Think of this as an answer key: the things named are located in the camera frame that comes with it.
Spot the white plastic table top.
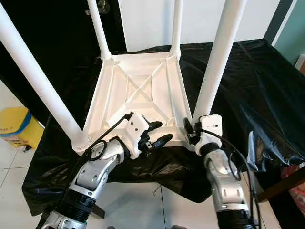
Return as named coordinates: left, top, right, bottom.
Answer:
left=71, top=52, right=193, bottom=153

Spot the white plastic table leg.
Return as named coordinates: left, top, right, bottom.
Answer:
left=192, top=0, right=248, bottom=127
left=0, top=5, right=91, bottom=153
left=87, top=0, right=112, bottom=60
left=169, top=0, right=183, bottom=59

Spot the black plastic sheet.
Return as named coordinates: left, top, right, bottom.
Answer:
left=21, top=39, right=305, bottom=215

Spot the white board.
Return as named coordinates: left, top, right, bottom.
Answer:
left=118, top=0, right=284, bottom=52

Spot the yellow bag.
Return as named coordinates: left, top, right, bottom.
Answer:
left=0, top=106, right=44, bottom=149

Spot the pink plastic bag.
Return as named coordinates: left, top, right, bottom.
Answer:
left=281, top=165, right=305, bottom=213

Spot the brown wooden cabinet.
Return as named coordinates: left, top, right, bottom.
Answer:
left=295, top=56, right=305, bottom=74

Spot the black door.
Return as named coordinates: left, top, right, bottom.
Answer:
left=0, top=0, right=127, bottom=125

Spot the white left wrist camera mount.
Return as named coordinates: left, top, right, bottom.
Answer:
left=122, top=114, right=149, bottom=159

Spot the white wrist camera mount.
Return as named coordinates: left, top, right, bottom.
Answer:
left=193, top=114, right=223, bottom=152
left=122, top=114, right=149, bottom=159

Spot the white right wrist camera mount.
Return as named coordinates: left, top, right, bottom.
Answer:
left=193, top=114, right=223, bottom=152

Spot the silver door handle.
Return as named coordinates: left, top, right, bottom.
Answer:
left=98, top=0, right=110, bottom=14

